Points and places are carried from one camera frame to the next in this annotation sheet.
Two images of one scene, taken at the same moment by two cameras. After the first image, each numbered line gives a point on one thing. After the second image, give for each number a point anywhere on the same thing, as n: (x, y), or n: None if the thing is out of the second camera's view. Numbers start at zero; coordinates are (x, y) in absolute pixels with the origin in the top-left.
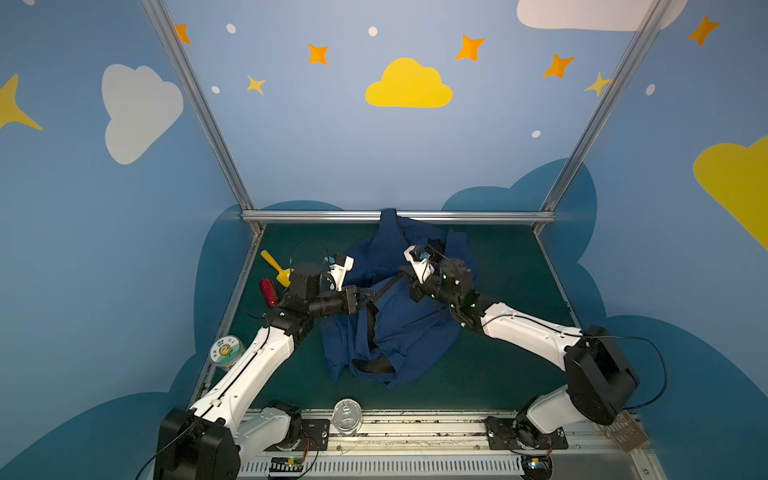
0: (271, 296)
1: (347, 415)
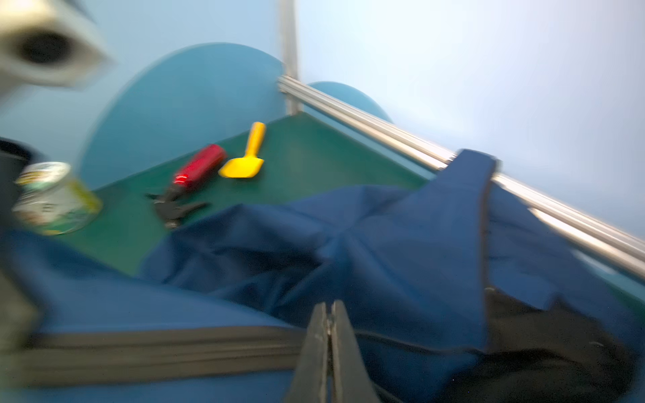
0: (207, 162)
1: None
